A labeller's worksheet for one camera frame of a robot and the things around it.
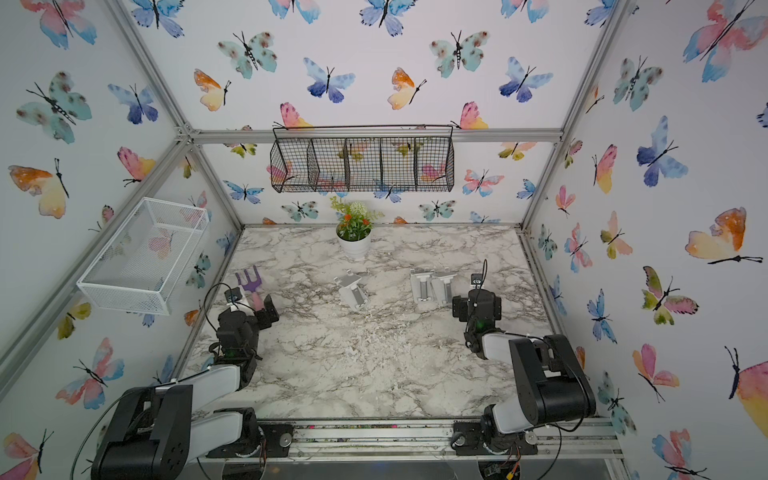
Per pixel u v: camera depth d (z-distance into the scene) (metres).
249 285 1.04
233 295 0.74
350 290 0.94
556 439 0.76
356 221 0.99
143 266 1.07
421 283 0.96
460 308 0.85
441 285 0.97
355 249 1.07
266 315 0.81
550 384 0.44
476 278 0.82
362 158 0.98
